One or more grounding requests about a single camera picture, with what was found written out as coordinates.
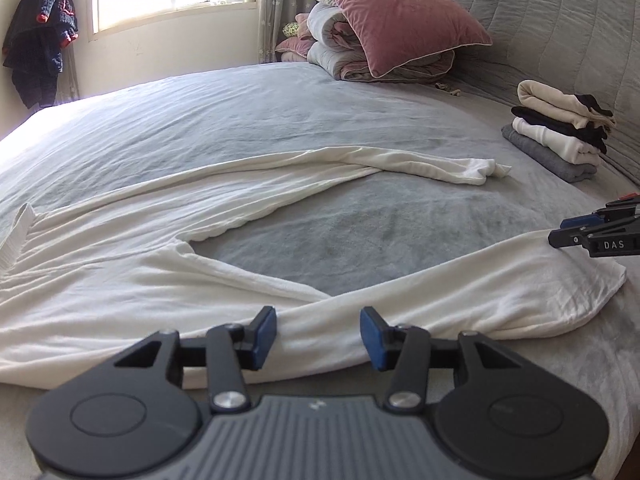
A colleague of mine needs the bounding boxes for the white folded garment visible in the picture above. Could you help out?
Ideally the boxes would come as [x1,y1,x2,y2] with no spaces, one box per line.
[512,117,601,166]

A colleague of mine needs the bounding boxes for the grey folded garment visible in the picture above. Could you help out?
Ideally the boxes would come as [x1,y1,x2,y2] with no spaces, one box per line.
[501,125,599,184]

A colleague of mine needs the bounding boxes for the black folded garment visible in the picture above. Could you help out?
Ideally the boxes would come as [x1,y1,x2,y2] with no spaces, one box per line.
[511,93,614,156]

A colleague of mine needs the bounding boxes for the pink velvet pillow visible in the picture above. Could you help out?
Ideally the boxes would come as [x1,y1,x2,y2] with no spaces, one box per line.
[309,0,493,81]

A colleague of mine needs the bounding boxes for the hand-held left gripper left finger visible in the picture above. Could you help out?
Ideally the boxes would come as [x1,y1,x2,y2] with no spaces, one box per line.
[112,305,278,414]

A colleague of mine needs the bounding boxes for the small pink pillow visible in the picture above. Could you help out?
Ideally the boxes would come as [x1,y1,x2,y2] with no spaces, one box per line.
[275,12,314,64]

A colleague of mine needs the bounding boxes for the grey quilted headboard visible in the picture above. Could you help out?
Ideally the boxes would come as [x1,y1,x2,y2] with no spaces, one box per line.
[420,0,640,187]

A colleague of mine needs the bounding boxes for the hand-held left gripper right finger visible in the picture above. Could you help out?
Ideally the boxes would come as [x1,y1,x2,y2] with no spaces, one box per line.
[360,305,522,414]

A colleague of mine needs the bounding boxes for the white pants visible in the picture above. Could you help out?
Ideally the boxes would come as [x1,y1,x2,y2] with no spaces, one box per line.
[0,145,628,391]

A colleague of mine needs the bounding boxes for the folded grey pink quilt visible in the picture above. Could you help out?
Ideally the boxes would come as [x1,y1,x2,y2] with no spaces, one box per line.
[306,0,456,84]

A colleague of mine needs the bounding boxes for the dark hanging jacket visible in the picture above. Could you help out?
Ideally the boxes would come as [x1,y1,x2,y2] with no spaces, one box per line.
[2,0,80,110]

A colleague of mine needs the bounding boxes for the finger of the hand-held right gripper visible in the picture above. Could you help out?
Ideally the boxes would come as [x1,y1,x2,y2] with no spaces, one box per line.
[548,220,640,249]
[560,198,640,231]

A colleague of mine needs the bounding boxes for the beige folded garment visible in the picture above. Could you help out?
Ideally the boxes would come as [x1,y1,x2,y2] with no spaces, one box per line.
[517,80,617,130]

